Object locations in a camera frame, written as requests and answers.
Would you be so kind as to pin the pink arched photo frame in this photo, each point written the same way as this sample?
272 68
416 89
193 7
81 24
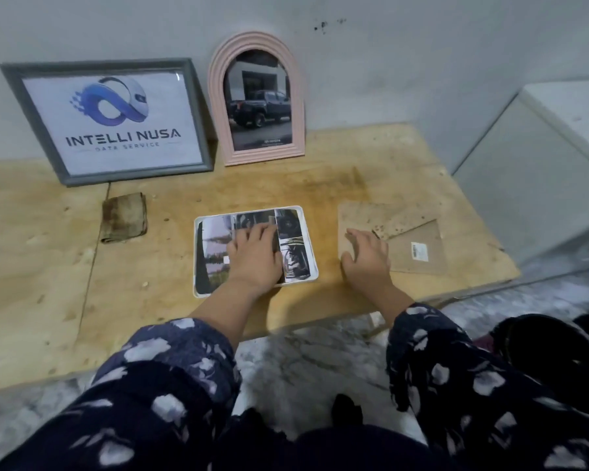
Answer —
216 93

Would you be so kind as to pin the white logo print paper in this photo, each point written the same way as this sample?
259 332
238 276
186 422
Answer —
176 102

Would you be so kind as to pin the dark car photo print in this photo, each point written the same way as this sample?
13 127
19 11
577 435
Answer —
294 240

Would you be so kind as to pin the small brown backing board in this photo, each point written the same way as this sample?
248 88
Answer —
358 213

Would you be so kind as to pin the person's left hand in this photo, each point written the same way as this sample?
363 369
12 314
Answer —
255 259

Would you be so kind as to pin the white picture frame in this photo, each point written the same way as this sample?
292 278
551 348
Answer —
311 255

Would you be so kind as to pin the person's right forearm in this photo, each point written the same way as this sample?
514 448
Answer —
471 387

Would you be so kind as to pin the person's right hand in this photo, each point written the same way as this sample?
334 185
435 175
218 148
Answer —
370 264

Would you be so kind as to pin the person's dark clothing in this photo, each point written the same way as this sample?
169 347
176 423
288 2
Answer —
324 451

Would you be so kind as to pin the brown wiping cloth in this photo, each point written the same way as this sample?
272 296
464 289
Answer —
122 218

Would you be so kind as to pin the person's left forearm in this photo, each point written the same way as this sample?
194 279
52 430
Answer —
152 397

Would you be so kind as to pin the grey framed Intelli Nusa sign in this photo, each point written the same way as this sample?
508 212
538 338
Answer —
127 174

